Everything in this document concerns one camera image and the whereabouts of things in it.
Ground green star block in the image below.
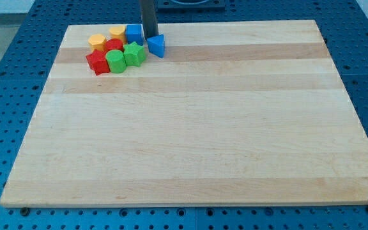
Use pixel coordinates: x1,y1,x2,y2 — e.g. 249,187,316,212
123,42,146,67

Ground red star block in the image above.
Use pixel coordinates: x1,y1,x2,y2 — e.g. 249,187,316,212
86,50,110,75

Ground large wooden board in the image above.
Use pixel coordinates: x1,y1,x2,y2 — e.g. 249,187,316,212
0,20,368,208

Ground blue triangle block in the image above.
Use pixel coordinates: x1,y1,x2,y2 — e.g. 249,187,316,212
147,34,165,58

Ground green cylinder block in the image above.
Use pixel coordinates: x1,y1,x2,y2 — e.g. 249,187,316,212
105,49,127,73

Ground blue cube block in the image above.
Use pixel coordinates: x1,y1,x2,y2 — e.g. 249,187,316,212
125,24,144,45

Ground red cylinder block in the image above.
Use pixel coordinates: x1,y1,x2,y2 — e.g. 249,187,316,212
105,38,124,52

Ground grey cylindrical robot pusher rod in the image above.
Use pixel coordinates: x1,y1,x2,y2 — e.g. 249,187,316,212
139,0,159,39

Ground yellow heart-shaped block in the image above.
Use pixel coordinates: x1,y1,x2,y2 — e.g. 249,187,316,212
109,25,127,44

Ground yellow hexagon block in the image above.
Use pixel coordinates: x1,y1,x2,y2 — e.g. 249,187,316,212
88,34,107,52

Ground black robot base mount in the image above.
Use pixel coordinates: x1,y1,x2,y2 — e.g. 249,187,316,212
155,0,226,10

